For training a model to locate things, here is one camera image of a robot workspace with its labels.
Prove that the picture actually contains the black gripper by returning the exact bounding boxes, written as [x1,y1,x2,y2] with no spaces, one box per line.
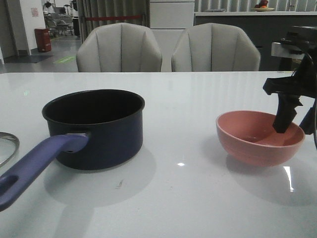
[263,39,317,133]

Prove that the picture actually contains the pink bowl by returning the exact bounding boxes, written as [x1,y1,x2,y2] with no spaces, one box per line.
[216,110,305,167]

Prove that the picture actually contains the glass lid with blue knob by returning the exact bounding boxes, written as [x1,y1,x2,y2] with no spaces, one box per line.
[0,131,20,167]

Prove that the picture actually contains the dark grey counter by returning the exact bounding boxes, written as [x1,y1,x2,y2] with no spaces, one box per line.
[194,11,317,71]

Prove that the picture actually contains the right grey upholstered chair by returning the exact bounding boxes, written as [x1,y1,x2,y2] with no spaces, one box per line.
[171,23,261,72]

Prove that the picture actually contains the grey upholstered chair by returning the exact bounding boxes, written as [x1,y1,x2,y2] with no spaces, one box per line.
[76,23,162,72]
[171,23,261,72]

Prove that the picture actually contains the fruit plate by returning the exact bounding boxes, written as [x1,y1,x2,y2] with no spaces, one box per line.
[251,0,275,12]

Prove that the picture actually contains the white cabinet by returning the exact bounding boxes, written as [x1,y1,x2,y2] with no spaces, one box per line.
[150,0,195,72]

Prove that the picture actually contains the left grey upholstered chair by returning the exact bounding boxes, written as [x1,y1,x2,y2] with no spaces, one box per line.
[76,23,162,72]

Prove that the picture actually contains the dark blue saucepan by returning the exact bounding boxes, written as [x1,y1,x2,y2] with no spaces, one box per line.
[0,89,145,210]

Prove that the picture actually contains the red barrier tape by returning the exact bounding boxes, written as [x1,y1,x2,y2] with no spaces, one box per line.
[85,14,143,21]

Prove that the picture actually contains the red bin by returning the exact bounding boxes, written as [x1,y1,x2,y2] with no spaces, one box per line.
[34,28,52,53]

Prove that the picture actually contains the white camera box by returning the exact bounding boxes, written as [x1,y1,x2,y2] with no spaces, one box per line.
[271,42,304,60]

